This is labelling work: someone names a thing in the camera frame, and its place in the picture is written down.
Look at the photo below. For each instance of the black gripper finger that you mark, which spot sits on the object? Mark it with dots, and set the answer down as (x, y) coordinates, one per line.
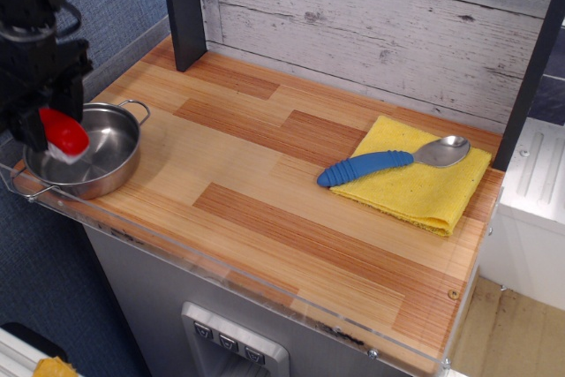
(68, 96)
(27, 128)

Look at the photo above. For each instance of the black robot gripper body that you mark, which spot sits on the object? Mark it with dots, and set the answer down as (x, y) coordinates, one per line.
(30, 64)

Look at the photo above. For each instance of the red and white toy sushi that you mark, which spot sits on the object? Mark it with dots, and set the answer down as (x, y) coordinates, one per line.
(67, 140)

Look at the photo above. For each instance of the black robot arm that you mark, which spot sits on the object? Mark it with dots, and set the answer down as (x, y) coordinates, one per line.
(33, 15)

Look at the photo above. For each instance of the stainless steel pot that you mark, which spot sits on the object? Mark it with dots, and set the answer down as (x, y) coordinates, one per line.
(113, 155)

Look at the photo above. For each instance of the clear acrylic table guard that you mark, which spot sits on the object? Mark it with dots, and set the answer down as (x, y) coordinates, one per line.
(226, 186)

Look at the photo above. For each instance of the yellow and black object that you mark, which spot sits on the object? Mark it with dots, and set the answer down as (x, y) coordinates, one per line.
(54, 367)

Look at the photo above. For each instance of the grey toy fridge cabinet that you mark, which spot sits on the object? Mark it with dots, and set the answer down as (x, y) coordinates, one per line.
(151, 291)

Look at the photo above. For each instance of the silver dispenser panel with buttons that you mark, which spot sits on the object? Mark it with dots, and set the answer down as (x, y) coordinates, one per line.
(221, 347)

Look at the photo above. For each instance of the yellow folded cloth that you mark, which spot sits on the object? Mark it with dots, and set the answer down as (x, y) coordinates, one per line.
(429, 197)

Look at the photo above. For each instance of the white toy sink unit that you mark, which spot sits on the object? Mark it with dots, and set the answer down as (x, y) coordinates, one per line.
(524, 248)

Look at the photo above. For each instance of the blue handled metal spoon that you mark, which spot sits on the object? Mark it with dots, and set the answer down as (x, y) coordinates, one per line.
(440, 153)

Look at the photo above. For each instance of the dark grey right post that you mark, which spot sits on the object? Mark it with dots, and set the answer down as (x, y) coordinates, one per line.
(543, 48)

